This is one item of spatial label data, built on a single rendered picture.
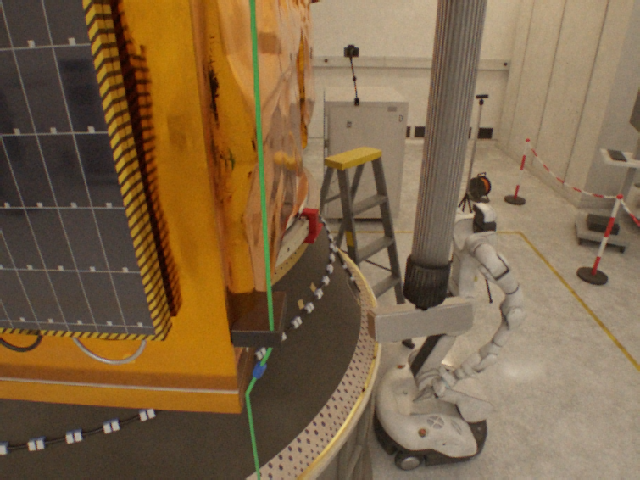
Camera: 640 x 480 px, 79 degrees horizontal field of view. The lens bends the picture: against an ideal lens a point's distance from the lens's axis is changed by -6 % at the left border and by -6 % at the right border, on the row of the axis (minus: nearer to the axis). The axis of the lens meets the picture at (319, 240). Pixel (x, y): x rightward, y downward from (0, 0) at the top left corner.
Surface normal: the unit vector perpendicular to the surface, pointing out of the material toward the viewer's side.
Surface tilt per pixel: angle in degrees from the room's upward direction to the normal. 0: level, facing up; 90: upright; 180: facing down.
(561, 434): 0
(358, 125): 90
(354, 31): 90
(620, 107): 90
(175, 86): 89
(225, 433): 62
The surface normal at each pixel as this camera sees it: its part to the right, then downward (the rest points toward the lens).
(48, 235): -0.03, 0.47
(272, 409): 0.66, -0.14
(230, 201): 0.73, 0.36
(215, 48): 0.89, 0.16
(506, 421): 0.00, -0.88
